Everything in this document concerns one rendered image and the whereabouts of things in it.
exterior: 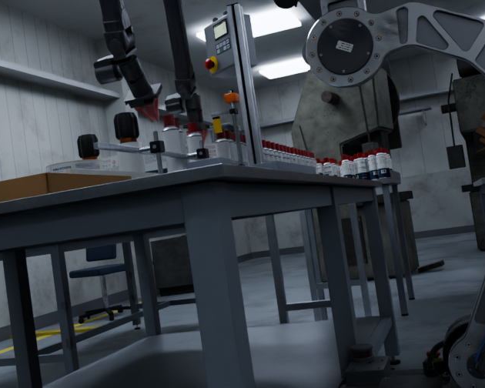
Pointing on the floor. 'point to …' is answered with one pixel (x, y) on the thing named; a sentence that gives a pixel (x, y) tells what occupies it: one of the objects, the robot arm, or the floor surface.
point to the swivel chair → (101, 277)
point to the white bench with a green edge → (70, 356)
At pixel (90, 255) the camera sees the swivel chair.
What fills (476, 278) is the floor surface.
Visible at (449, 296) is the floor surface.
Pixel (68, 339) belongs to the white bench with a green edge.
